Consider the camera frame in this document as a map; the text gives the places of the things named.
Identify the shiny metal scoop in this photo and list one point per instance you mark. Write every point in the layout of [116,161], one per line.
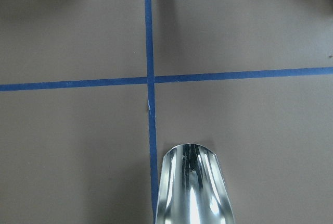
[192,188]

